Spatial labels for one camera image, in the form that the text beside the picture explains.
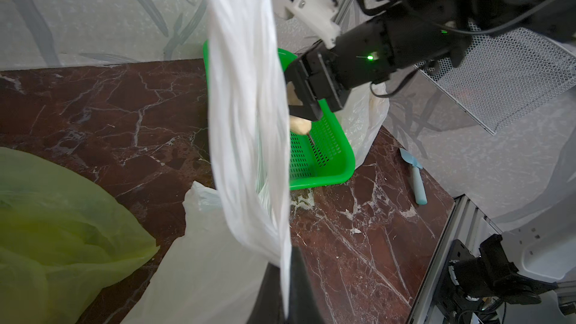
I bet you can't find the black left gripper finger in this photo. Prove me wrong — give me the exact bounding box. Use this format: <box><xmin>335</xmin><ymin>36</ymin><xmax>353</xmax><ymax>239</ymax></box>
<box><xmin>247</xmin><ymin>246</ymin><xmax>324</xmax><ymax>324</ymax></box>

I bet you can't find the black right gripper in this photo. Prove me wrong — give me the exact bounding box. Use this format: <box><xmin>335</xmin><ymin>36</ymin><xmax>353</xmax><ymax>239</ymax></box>
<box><xmin>284</xmin><ymin>0</ymin><xmax>470</xmax><ymax>122</ymax></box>

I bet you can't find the white pear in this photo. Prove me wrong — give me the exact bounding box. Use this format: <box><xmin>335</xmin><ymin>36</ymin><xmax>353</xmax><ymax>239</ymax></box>
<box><xmin>286</xmin><ymin>81</ymin><xmax>312</xmax><ymax>136</ymax></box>

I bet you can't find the green avocado print plastic bag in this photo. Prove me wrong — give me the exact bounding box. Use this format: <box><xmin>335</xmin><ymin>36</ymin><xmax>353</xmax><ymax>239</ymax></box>
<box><xmin>1</xmin><ymin>148</ymin><xmax>158</xmax><ymax>323</ymax></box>

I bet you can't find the patterned white plastic bag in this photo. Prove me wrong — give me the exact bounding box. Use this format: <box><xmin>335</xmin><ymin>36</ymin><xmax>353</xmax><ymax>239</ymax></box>
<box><xmin>335</xmin><ymin>83</ymin><xmax>390</xmax><ymax>168</ymax></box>

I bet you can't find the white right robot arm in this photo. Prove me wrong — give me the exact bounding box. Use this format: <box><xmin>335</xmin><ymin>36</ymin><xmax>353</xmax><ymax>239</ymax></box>
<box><xmin>285</xmin><ymin>0</ymin><xmax>575</xmax><ymax>323</ymax></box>

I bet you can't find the green plastic perforated basket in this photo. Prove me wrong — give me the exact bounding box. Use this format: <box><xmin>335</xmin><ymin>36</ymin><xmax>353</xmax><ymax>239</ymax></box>
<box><xmin>202</xmin><ymin>40</ymin><xmax>356</xmax><ymax>191</ymax></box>

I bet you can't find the white wire mesh basket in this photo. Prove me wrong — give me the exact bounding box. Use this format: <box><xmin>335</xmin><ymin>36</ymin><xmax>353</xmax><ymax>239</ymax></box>
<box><xmin>422</xmin><ymin>28</ymin><xmax>575</xmax><ymax>135</ymax></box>

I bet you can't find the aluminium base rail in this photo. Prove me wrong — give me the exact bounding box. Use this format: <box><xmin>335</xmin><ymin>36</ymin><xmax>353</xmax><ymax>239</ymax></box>
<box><xmin>407</xmin><ymin>195</ymin><xmax>501</xmax><ymax>323</ymax></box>

